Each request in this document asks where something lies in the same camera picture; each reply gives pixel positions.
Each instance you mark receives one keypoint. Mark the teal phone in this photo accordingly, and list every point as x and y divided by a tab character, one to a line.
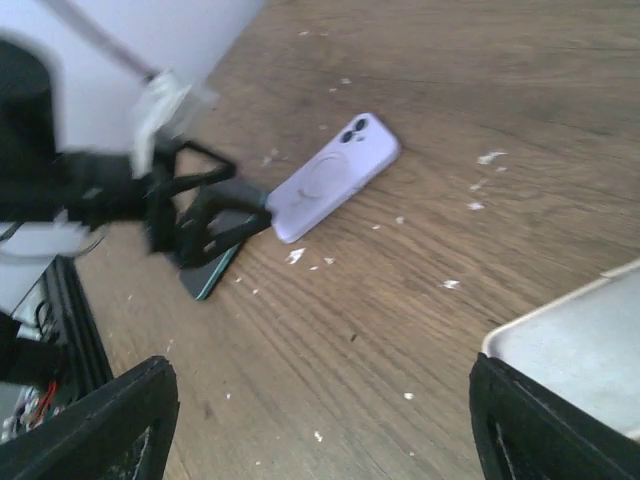
199	282

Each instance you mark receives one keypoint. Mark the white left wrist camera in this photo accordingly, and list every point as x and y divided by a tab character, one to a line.
166	109

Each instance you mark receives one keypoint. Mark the beige phone case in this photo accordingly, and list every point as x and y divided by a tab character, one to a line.
584	347

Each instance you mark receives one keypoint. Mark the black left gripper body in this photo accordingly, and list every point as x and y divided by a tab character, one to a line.
101	189

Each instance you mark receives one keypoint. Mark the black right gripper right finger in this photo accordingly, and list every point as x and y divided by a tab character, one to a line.
522	430

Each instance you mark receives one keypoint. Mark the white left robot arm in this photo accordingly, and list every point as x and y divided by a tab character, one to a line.
174	201

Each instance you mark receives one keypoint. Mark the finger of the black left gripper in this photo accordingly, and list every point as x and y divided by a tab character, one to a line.
181	166
199	238

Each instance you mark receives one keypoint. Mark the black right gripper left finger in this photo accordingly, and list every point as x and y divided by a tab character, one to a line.
124	429

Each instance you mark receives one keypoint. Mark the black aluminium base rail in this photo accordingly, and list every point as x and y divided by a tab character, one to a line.
51	338

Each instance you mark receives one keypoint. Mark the lilac phone case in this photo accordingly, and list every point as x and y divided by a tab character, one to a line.
346	164

